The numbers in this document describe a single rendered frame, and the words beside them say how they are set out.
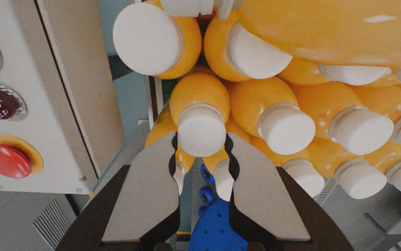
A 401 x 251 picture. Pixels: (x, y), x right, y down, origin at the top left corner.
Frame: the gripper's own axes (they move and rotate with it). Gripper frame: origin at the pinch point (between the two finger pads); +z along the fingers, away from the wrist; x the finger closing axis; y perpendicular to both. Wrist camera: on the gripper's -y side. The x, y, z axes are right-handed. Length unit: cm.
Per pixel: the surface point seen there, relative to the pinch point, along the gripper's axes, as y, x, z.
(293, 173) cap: 4.7, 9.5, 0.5
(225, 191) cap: 6.3, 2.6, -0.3
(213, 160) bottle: 5.0, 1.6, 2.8
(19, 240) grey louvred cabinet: 135, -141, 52
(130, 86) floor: 25, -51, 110
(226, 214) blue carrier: 24.2, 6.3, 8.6
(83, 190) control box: 6.9, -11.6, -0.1
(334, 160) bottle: 4.9, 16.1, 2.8
